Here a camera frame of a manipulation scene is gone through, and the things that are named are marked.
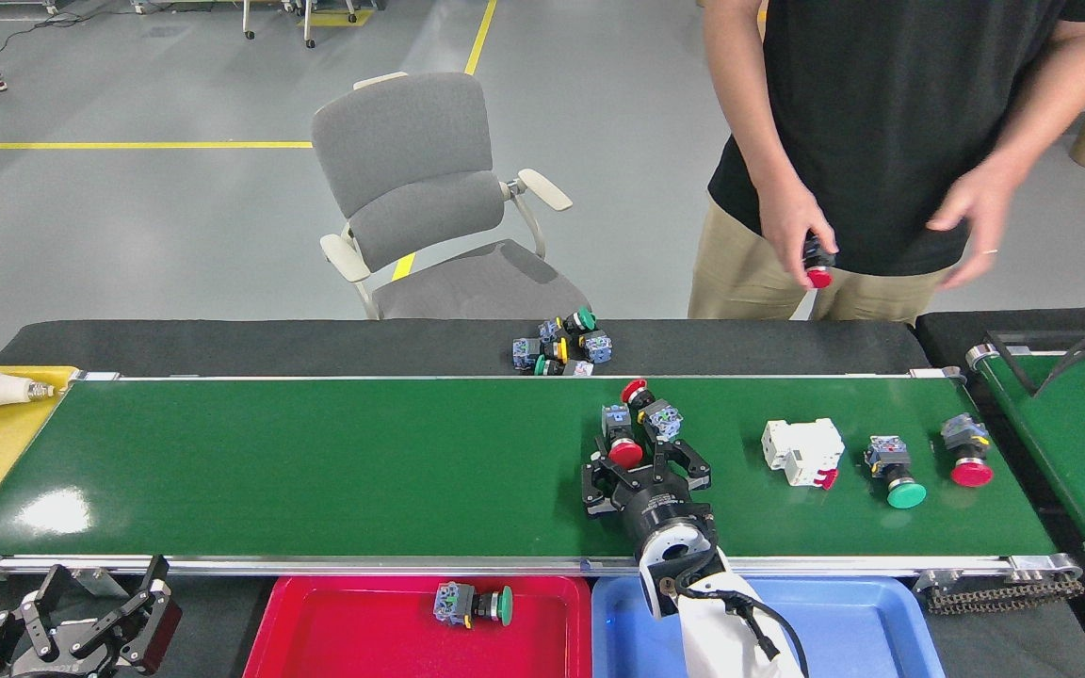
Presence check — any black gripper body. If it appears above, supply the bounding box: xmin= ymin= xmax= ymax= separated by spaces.
xmin=611 ymin=464 xmax=717 ymax=560
xmin=6 ymin=656 xmax=129 ymax=678

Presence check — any person's left hand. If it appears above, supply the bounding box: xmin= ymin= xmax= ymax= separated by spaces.
xmin=926 ymin=155 xmax=1024 ymax=288

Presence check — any person's right hand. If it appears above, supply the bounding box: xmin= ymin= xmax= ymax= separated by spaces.
xmin=757 ymin=179 xmax=838 ymax=288

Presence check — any black roller drive chain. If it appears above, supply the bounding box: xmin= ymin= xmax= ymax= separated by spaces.
xmin=919 ymin=574 xmax=1085 ymax=615

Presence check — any white circuit breaker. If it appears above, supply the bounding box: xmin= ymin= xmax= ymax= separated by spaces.
xmin=761 ymin=418 xmax=846 ymax=492

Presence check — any large red plastic tray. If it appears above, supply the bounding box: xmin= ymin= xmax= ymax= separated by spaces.
xmin=243 ymin=574 xmax=593 ymax=678

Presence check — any grey office chair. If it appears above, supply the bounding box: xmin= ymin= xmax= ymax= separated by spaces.
xmin=310 ymin=71 xmax=592 ymax=321

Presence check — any red mushroom push button switch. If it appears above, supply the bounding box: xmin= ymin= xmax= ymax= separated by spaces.
xmin=802 ymin=235 xmax=835 ymax=289
xmin=940 ymin=413 xmax=995 ymax=489
xmin=601 ymin=403 xmax=645 ymax=470
xmin=620 ymin=379 xmax=684 ymax=444

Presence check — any white wheeled stand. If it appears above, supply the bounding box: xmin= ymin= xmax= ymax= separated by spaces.
xmin=241 ymin=0 xmax=360 ymax=48

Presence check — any yellow push button switch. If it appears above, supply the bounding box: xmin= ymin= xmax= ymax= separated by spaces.
xmin=512 ymin=337 xmax=569 ymax=371

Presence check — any person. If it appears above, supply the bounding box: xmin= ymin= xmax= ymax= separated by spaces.
xmin=688 ymin=0 xmax=1085 ymax=324

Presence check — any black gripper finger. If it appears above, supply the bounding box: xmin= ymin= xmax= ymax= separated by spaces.
xmin=72 ymin=556 xmax=183 ymax=671
xmin=581 ymin=439 xmax=644 ymax=518
xmin=0 ymin=563 xmax=73 ymax=678
xmin=651 ymin=438 xmax=713 ymax=494

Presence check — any blue plastic tray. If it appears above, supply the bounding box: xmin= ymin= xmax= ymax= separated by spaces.
xmin=591 ymin=574 xmax=947 ymax=678

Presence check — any long green conveyor belt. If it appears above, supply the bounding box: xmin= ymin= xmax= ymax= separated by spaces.
xmin=0 ymin=365 xmax=1085 ymax=585

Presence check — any green conveyor with black bracket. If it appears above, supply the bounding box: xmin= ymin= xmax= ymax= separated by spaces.
xmin=964 ymin=341 xmax=1085 ymax=566

